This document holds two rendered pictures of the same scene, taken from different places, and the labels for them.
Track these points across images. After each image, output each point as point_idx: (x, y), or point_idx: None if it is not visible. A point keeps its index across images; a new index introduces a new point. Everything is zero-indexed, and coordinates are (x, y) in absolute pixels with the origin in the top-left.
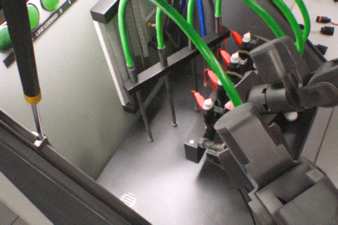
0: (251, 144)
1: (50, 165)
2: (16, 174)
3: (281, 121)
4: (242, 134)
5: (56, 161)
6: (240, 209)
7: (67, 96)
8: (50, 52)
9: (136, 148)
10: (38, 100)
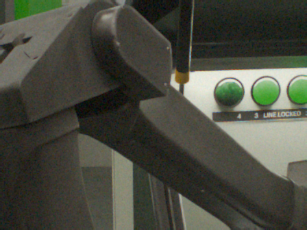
0: (297, 180)
1: (162, 190)
2: (140, 224)
3: None
4: (295, 168)
5: (170, 192)
6: None
7: None
8: (269, 148)
9: None
10: (181, 80)
